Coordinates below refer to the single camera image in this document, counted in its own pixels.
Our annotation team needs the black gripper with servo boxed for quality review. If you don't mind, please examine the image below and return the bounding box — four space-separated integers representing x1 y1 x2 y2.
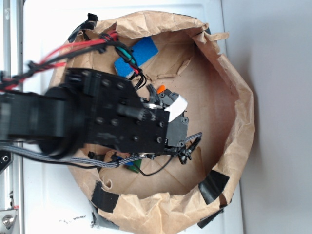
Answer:
92 84 189 156

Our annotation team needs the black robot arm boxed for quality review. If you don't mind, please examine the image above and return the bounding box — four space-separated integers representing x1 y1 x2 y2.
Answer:
0 68 189 159

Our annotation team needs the blue sponge block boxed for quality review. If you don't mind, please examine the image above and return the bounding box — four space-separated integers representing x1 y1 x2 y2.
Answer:
114 37 158 78

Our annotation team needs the crumpled brown paper bag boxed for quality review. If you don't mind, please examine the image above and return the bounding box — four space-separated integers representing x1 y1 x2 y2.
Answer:
70 11 255 234

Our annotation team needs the black tape front right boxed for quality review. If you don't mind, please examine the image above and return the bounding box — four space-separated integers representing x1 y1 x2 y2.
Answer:
198 170 230 205

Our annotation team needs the black tape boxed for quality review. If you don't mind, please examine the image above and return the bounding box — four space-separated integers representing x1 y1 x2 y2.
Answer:
91 181 120 213
198 170 230 205

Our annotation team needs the black tape front left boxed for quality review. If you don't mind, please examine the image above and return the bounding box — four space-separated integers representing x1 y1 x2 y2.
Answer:
91 181 120 213

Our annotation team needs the black tape left rim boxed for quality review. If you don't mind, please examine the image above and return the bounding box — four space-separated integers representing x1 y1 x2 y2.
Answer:
90 203 119 230

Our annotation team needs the black tape rim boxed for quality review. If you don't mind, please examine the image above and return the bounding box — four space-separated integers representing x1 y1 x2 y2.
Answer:
90 203 119 230
68 13 98 43

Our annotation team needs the black tape right rim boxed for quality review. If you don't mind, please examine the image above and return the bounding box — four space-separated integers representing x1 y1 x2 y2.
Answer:
68 13 98 43

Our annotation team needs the thin black wire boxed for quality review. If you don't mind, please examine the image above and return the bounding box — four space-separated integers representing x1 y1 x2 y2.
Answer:
107 156 173 176

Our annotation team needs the grey braided cable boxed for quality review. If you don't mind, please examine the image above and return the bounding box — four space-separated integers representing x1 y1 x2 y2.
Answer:
9 132 203 169

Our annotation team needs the red and black cable bundle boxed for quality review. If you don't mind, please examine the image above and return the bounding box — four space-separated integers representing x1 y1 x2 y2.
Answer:
0 31 147 92

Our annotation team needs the aluminium frame rail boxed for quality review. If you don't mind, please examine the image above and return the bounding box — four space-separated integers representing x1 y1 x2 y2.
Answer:
0 0 24 234

